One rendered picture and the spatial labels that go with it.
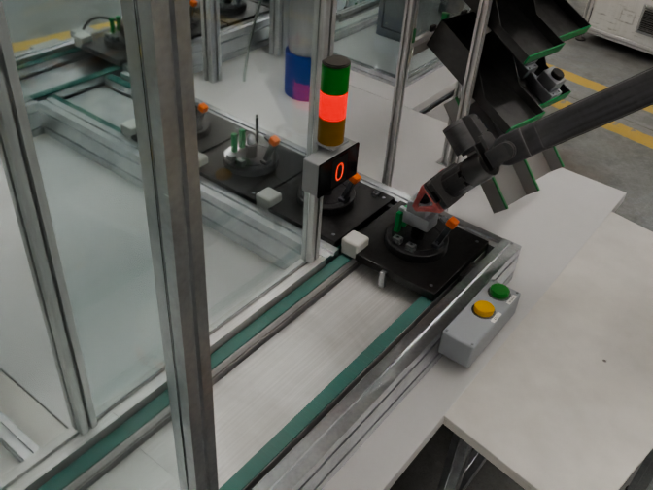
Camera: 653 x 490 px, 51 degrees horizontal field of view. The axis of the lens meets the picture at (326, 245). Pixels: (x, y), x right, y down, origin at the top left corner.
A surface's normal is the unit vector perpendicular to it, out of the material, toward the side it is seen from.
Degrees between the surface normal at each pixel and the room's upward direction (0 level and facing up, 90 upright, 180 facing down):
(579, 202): 0
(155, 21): 90
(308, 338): 0
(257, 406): 0
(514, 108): 25
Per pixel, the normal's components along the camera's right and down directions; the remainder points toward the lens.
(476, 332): 0.06, -0.79
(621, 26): -0.73, 0.39
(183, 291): 0.79, 0.42
